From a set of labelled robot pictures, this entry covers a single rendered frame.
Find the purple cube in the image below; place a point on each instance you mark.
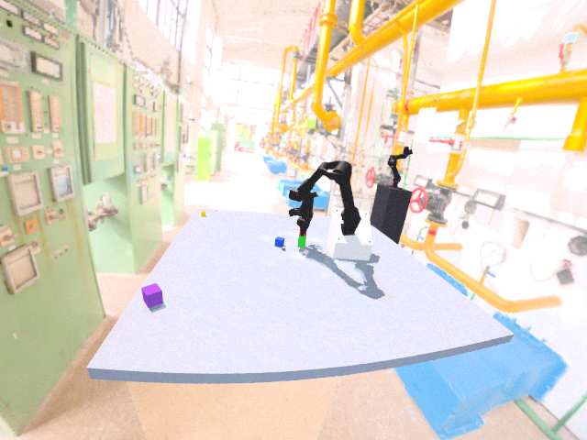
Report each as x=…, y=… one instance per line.
x=152, y=295

